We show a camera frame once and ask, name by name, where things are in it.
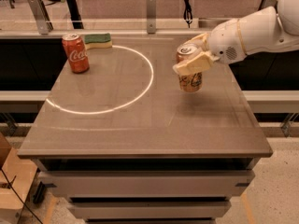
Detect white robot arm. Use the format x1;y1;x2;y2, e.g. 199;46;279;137
173;0;299;76

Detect grey drawer cabinet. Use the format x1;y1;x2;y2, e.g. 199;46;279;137
19;35;272;224

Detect hanging black cable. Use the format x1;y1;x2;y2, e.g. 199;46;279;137
182;0;194;29

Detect upper grey drawer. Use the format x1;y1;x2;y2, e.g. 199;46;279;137
39;171;254;198

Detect middle metal rail bracket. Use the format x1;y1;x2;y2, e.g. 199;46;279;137
146;0;156;34

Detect cardboard box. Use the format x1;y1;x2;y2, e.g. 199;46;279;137
0;133;36;224

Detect green and yellow sponge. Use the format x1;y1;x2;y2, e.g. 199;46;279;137
84;33;112;49

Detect left metal rail bracket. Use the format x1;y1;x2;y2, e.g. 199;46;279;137
27;0;50;35

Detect black table leg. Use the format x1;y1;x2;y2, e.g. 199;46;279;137
66;0;84;29

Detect grey drawer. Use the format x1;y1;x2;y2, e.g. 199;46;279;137
39;171;254;198
69;202;231;220

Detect orange soda can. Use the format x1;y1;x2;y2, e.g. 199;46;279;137
176;43;202;92

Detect black cable on floor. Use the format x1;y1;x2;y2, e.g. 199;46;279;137
0;168;45;224

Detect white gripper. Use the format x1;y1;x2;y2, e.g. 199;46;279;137
173;19;246;76

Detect red cola can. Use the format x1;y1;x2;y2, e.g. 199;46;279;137
62;34;90;73

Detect lower grey drawer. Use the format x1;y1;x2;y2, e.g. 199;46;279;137
69;202;231;220

